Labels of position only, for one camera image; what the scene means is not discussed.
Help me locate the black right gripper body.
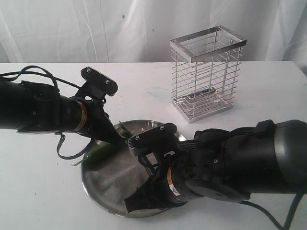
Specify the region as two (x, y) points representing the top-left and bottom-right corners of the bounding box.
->
(139, 153), (187, 206)

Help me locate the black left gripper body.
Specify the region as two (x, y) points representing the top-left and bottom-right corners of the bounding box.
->
(79, 99), (113, 141)

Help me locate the green cucumber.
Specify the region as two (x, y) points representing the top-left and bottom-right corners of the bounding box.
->
(72, 143), (119, 171)

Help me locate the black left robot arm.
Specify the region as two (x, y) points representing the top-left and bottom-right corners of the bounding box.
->
(0, 81), (122, 144)

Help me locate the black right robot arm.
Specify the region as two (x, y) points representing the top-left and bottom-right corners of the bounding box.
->
(124, 120), (307, 212)

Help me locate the round steel plate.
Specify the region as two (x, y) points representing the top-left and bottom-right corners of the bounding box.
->
(81, 119), (188, 212)

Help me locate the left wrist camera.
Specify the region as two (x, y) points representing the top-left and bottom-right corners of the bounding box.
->
(75, 67), (118, 101)

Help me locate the chrome wire utensil holder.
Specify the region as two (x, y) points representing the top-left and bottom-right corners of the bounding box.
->
(170, 25), (247, 123)

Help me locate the dark right arm cable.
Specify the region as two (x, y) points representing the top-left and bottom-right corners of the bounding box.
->
(239, 191), (307, 230)

